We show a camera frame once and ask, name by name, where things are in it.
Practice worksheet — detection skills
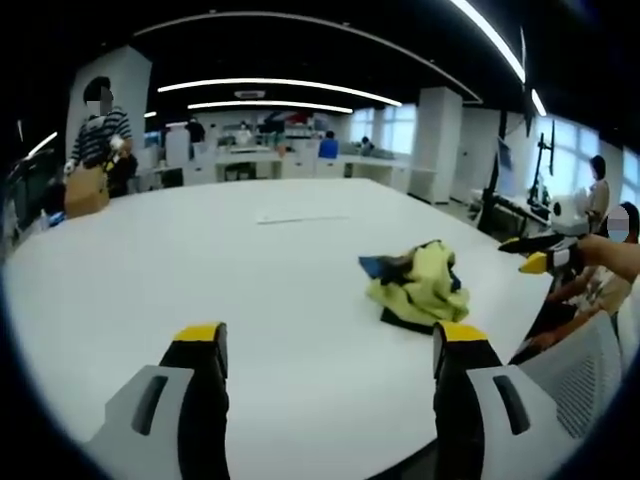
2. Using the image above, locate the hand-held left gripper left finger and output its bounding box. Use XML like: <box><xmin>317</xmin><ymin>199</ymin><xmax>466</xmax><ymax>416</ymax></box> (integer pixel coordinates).
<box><xmin>84</xmin><ymin>322</ymin><xmax>231</xmax><ymax>480</ymax></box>

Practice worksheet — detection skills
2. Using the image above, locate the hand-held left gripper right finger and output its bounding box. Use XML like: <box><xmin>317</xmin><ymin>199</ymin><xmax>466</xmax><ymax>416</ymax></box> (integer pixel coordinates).
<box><xmin>432</xmin><ymin>321</ymin><xmax>584</xmax><ymax>480</ymax></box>

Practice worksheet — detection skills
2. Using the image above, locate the yellow-green and blue garment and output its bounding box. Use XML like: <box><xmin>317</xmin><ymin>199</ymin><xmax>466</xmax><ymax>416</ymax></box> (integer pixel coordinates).
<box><xmin>358</xmin><ymin>239</ymin><xmax>471</xmax><ymax>336</ymax></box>

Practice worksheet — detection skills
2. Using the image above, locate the white machine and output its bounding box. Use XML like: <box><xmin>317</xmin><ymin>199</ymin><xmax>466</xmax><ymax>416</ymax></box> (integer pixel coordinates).
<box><xmin>551</xmin><ymin>196</ymin><xmax>587</xmax><ymax>234</ymax></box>

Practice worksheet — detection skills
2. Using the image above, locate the monitor on black stand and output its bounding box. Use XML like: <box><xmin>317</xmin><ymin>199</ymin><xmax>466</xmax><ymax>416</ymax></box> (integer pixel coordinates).
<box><xmin>476</xmin><ymin>135</ymin><xmax>521</xmax><ymax>232</ymax></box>

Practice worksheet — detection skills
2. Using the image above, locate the black monitor stand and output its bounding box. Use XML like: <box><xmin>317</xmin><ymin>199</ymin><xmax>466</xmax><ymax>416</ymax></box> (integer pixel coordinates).
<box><xmin>528</xmin><ymin>118</ymin><xmax>557</xmax><ymax>207</ymax></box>

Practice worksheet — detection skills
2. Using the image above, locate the grey mesh chair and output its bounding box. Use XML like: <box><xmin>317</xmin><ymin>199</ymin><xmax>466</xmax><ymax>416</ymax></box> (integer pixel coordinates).
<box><xmin>509</xmin><ymin>309</ymin><xmax>625</xmax><ymax>441</ymax></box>

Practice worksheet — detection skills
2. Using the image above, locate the white pillar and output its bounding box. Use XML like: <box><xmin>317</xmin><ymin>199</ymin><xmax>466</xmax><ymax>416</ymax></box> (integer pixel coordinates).
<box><xmin>408</xmin><ymin>86</ymin><xmax>464</xmax><ymax>205</ymax></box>

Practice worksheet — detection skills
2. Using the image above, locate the long ceiling light strip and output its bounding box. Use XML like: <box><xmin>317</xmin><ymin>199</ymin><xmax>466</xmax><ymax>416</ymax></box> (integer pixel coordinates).
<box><xmin>156</xmin><ymin>76</ymin><xmax>404</xmax><ymax>108</ymax></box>
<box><xmin>448</xmin><ymin>0</ymin><xmax>528</xmax><ymax>85</ymax></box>
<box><xmin>186</xmin><ymin>100</ymin><xmax>355</xmax><ymax>116</ymax></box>

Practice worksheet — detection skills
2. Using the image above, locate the brown cardboard box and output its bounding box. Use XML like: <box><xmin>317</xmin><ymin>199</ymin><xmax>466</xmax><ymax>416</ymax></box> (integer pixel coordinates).
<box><xmin>63</xmin><ymin>163</ymin><xmax>111</xmax><ymax>219</ymax></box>

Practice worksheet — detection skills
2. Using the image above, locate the white counter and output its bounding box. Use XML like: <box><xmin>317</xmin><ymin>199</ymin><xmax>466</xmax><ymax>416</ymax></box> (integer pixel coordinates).
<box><xmin>149</xmin><ymin>149</ymin><xmax>439</xmax><ymax>189</ymax></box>

